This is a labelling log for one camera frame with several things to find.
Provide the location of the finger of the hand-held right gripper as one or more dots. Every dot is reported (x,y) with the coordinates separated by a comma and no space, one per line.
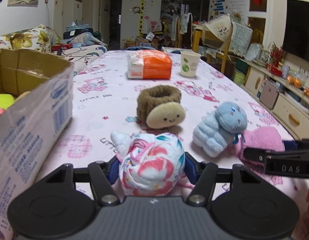
(290,144)
(257,153)

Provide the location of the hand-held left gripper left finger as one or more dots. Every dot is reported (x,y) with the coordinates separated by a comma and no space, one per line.
(114,170)

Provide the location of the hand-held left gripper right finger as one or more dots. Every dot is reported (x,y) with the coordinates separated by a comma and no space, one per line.
(190,170)

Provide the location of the pink plush toy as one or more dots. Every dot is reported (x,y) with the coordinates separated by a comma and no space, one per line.
(262,138)

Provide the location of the floral white cloth bundle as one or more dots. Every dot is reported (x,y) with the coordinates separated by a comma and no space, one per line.
(149,170)

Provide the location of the cardboard box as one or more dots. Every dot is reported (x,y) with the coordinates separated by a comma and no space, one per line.
(32,130)

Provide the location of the lime green soft pack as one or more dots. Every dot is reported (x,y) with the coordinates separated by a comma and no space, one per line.
(3,101)

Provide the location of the cream tv cabinet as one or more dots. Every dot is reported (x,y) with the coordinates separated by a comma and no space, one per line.
(292,120)

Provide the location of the light blue plush toy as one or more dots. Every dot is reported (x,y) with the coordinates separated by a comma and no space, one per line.
(214,132)

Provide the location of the grey box in cabinet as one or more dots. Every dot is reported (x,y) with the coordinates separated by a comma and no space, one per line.
(269,93)

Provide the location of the bag of oranges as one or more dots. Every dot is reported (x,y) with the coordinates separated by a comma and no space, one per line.
(294,80)

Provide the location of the red box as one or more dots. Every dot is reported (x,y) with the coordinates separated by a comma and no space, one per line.
(274,70)

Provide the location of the brown smiling plush toy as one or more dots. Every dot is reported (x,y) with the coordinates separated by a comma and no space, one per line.
(159,100)

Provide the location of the green plastic basket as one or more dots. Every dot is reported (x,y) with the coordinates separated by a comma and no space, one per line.
(239,78)

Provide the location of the red artificial flowers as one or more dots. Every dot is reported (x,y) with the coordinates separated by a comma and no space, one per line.
(277,52)

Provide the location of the wooden dining chair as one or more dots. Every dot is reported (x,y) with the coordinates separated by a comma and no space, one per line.
(225,55)

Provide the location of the white paper cup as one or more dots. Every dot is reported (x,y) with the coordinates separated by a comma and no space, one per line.
(189,65)

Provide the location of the orange and white tissue package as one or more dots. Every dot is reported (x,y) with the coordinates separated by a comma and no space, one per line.
(154,66)

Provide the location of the black television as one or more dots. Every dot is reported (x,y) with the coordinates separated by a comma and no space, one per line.
(302,30)

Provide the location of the blue quilted chair cover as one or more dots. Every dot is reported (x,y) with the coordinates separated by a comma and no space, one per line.
(240,36)

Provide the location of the red plastic item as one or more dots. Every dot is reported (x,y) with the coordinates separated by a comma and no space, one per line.
(62,47)

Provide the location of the blue folded blanket pile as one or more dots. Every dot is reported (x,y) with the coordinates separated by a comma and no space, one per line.
(79,36)

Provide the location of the floral sofa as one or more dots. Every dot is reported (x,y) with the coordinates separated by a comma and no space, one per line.
(24,38)

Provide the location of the giraffe height chart sticker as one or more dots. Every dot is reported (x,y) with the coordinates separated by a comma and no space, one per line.
(142,7)

